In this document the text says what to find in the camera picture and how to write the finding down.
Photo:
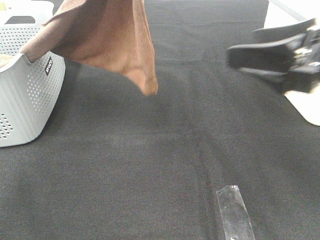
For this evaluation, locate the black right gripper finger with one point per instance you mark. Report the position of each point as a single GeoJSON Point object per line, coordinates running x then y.
{"type": "Point", "coordinates": [271, 60]}
{"type": "Point", "coordinates": [266, 35]}

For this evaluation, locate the black table cloth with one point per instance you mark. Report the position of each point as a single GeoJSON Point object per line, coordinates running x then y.
{"type": "Point", "coordinates": [112, 164]}

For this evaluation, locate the brown towel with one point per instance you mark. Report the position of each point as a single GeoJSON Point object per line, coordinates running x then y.
{"type": "Point", "coordinates": [110, 34]}

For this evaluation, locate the clear tape strip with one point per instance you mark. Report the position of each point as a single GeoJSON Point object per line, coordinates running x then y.
{"type": "Point", "coordinates": [235, 218]}

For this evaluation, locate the white storage box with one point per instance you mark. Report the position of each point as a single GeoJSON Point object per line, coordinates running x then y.
{"type": "Point", "coordinates": [282, 13]}

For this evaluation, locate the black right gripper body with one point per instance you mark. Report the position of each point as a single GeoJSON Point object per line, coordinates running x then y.
{"type": "Point", "coordinates": [304, 75]}

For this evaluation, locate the grey perforated laundry basket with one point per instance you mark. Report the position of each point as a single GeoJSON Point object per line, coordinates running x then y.
{"type": "Point", "coordinates": [28, 91]}

